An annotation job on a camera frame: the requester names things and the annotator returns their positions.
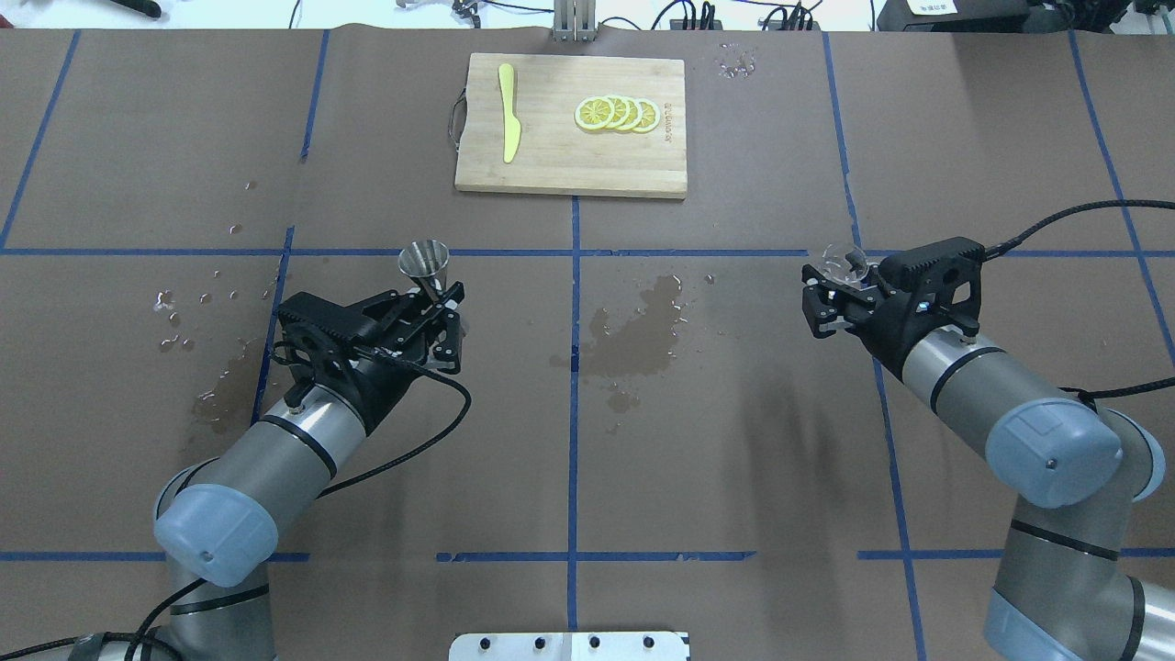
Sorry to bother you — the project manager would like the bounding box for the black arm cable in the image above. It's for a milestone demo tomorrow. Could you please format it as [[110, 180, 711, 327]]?
[[0, 349, 474, 661], [980, 200, 1175, 400]]

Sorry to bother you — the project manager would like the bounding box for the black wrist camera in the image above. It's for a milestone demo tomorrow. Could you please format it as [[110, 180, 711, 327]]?
[[275, 292, 380, 418], [878, 237, 986, 339]]

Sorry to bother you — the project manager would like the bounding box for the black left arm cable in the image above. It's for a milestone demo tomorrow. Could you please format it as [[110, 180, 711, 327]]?
[[0, 349, 474, 661]]

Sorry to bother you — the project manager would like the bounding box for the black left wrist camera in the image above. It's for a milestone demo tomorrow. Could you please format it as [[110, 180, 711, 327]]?
[[275, 292, 380, 418]]

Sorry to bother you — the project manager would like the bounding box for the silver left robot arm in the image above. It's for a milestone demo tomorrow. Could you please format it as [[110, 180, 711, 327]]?
[[45, 276, 474, 660]]

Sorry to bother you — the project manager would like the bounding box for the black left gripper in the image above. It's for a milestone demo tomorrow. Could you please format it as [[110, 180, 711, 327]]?
[[330, 281, 465, 423]]

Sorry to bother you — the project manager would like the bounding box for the aluminium frame post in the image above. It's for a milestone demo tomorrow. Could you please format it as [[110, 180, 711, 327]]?
[[553, 0, 599, 42]]

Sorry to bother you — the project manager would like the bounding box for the yellow plastic knife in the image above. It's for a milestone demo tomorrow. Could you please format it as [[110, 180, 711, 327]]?
[[497, 62, 523, 164]]

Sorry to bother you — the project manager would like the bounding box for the clear glass measuring cup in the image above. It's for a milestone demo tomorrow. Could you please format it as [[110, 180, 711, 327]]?
[[817, 242, 877, 289]]

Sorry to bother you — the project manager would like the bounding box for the bamboo cutting board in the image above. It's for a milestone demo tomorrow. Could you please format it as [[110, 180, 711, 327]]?
[[454, 50, 689, 200]]

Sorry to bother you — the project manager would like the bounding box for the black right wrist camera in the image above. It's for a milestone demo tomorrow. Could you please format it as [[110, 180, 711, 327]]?
[[878, 237, 986, 339]]

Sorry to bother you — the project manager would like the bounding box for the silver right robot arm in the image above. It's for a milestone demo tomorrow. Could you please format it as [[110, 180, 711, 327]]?
[[801, 258, 1171, 660]]

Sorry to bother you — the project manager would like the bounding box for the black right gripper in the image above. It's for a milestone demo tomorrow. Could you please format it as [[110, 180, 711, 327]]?
[[801, 264, 928, 367]]

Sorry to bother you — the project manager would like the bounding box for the steel jigger cup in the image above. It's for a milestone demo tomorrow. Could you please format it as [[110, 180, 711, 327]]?
[[396, 240, 450, 306]]

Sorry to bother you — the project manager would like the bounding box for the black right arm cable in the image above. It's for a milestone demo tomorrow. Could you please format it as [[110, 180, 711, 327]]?
[[980, 200, 1175, 400]]

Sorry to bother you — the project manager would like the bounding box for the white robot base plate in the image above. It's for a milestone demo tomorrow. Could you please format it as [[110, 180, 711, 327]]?
[[448, 630, 692, 660]]

